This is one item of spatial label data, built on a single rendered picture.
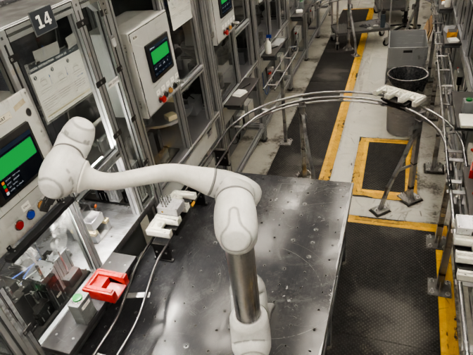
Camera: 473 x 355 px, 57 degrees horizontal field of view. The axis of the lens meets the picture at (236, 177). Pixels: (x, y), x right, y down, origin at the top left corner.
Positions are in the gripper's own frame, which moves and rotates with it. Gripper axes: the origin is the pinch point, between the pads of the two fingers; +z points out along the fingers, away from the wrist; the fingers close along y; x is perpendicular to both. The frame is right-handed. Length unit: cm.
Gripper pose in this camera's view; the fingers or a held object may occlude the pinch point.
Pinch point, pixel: (46, 204)
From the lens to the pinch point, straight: 173.9
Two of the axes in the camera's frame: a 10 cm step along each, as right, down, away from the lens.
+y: 2.1, 7.2, -6.7
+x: 8.2, 2.4, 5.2
